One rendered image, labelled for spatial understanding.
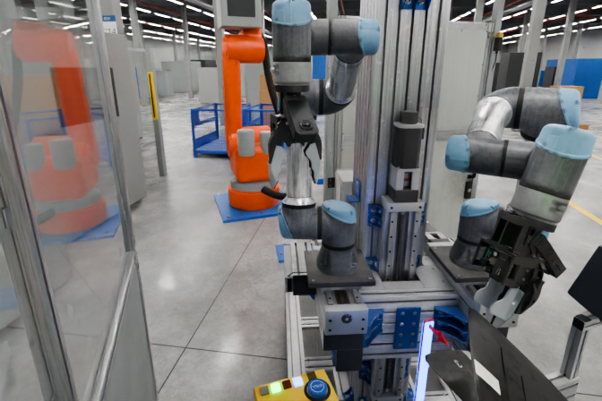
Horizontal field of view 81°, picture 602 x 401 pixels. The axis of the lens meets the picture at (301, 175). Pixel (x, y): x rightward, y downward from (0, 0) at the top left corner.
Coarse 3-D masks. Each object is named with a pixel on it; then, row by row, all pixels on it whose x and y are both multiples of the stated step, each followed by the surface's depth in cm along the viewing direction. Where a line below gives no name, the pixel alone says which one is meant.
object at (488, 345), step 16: (480, 320) 43; (480, 336) 40; (496, 336) 42; (480, 352) 37; (496, 352) 39; (512, 352) 41; (496, 368) 37; (512, 368) 39; (528, 368) 41; (480, 384) 33; (512, 384) 37; (528, 384) 38; (544, 384) 40; (480, 400) 32; (496, 400) 33; (512, 400) 35; (528, 400) 36; (544, 400) 38; (560, 400) 40
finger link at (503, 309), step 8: (512, 288) 60; (504, 296) 60; (512, 296) 60; (520, 296) 60; (496, 304) 60; (504, 304) 60; (512, 304) 60; (496, 312) 60; (504, 312) 61; (512, 312) 60; (496, 320) 63; (504, 320) 61
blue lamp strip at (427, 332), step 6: (426, 324) 76; (432, 324) 77; (426, 330) 77; (426, 336) 77; (426, 342) 78; (426, 348) 78; (420, 366) 79; (426, 366) 80; (420, 372) 80; (426, 372) 80; (420, 378) 80; (420, 384) 81; (420, 390) 81; (420, 396) 82
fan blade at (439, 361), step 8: (440, 352) 66; (448, 352) 67; (456, 352) 67; (432, 360) 63; (440, 360) 64; (448, 360) 64; (464, 360) 66; (432, 368) 61; (440, 368) 62; (448, 368) 62; (456, 368) 63; (440, 376) 60; (448, 376) 61; (456, 376) 61; (464, 376) 61; (472, 376) 62; (448, 384) 59; (456, 384) 59; (464, 384) 60; (472, 384) 60; (456, 392) 58; (464, 392) 58; (472, 392) 58; (464, 400) 57; (472, 400) 57
